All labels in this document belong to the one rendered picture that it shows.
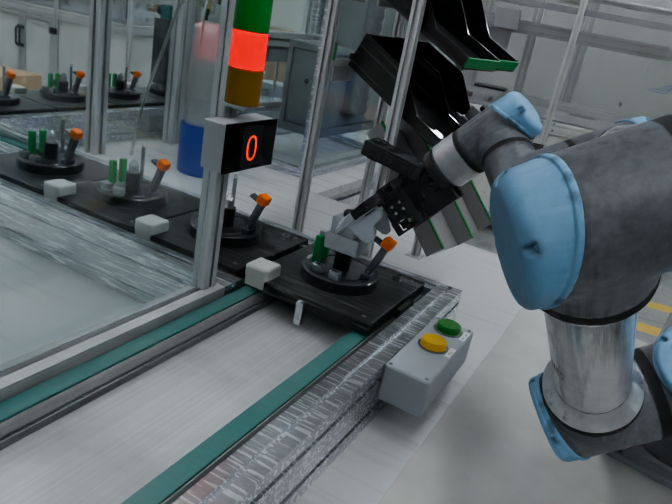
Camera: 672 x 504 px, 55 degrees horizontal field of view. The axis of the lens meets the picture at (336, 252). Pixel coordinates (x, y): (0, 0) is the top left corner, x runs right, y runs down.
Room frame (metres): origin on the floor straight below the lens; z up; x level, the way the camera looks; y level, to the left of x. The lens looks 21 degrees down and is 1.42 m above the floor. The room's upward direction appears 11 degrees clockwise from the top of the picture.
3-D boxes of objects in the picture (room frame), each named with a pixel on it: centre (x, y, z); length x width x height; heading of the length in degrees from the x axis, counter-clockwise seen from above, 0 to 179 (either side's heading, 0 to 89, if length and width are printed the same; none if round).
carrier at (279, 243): (1.16, 0.22, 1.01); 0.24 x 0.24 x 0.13; 65
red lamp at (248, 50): (0.93, 0.17, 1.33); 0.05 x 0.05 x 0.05
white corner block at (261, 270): (1.00, 0.12, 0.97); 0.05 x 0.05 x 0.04; 65
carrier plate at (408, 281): (1.05, -0.01, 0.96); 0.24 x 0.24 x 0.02; 65
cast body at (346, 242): (1.05, -0.01, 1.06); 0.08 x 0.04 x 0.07; 65
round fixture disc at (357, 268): (1.05, -0.01, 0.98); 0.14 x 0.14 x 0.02
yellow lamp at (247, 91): (0.93, 0.17, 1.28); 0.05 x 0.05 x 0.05
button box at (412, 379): (0.88, -0.17, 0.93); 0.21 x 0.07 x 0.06; 155
